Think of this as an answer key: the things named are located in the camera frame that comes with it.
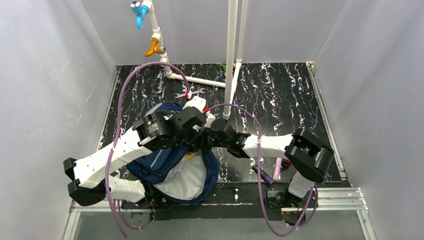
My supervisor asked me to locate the navy blue student backpack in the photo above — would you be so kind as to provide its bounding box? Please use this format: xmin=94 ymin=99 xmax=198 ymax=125
xmin=125 ymin=101 xmax=221 ymax=206

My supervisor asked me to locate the pink highlighter pen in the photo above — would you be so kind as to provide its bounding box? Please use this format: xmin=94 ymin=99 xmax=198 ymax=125
xmin=272 ymin=157 xmax=283 ymax=181

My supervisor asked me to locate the yellow book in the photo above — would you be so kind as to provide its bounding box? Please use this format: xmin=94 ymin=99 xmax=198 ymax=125
xmin=183 ymin=152 xmax=197 ymax=161

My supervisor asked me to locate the red cap glue bottle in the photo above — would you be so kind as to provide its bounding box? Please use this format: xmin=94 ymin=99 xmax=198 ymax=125
xmin=281 ymin=159 xmax=292 ymax=170

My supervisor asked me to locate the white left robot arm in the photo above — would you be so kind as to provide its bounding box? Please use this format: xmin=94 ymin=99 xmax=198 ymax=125
xmin=63 ymin=106 xmax=207 ymax=207

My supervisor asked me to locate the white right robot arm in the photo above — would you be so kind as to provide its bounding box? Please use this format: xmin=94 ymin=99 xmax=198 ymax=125
xmin=195 ymin=118 xmax=334 ymax=207

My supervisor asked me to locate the silver wrench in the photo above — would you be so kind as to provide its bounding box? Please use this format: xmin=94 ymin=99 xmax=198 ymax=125
xmin=173 ymin=88 xmax=206 ymax=99

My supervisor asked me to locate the purple marker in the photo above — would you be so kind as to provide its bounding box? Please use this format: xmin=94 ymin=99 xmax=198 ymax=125
xmin=251 ymin=164 xmax=274 ymax=185

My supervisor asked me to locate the green tap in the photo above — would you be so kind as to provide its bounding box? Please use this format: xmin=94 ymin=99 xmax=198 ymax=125
xmin=219 ymin=63 xmax=227 ymax=72

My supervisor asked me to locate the orange tap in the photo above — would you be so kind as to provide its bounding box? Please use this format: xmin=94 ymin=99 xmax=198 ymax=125
xmin=144 ymin=37 xmax=166 ymax=57

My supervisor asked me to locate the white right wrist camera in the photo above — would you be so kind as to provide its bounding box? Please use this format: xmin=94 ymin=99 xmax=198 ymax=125
xmin=204 ymin=108 xmax=216 ymax=128

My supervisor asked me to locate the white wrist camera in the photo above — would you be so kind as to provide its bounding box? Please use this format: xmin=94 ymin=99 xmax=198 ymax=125
xmin=183 ymin=93 xmax=207 ymax=112
xmin=204 ymin=108 xmax=216 ymax=128

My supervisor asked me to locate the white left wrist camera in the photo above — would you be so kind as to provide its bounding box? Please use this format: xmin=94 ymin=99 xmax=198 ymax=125
xmin=183 ymin=93 xmax=207 ymax=112

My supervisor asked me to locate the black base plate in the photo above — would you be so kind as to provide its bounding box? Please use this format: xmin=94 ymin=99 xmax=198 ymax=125
xmin=119 ymin=180 xmax=319 ymax=222

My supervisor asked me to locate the white PVC pipe frame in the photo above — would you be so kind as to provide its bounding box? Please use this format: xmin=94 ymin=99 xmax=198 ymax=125
xmin=141 ymin=0 xmax=249 ymax=104

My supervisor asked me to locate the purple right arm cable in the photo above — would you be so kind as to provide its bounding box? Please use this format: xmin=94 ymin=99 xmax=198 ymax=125
xmin=205 ymin=103 xmax=320 ymax=238

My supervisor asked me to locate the aluminium frame rail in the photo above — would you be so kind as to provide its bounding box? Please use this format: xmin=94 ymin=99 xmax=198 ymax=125
xmin=62 ymin=61 xmax=379 ymax=240

